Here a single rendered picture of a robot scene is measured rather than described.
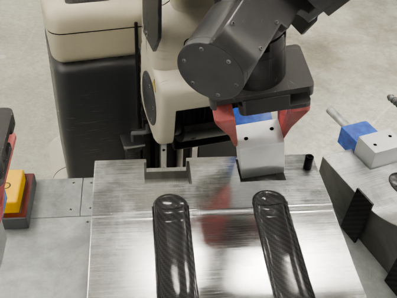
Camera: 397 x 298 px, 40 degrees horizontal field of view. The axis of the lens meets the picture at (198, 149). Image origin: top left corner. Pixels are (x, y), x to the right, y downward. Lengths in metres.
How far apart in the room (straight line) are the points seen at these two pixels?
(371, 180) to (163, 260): 0.30
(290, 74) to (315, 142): 1.64
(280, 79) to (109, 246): 0.23
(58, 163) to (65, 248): 0.94
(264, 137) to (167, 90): 0.37
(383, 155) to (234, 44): 0.37
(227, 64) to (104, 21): 0.78
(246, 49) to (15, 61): 2.29
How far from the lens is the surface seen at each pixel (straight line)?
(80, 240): 0.68
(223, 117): 0.54
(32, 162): 2.05
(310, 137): 2.19
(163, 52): 0.94
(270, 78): 0.52
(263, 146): 0.59
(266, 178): 0.67
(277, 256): 0.56
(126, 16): 1.18
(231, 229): 0.57
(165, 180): 0.65
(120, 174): 0.62
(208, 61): 0.42
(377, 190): 0.70
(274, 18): 0.43
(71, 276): 0.65
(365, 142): 0.73
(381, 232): 0.67
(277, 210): 0.60
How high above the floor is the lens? 1.31
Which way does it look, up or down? 39 degrees down
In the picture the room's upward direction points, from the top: 3 degrees clockwise
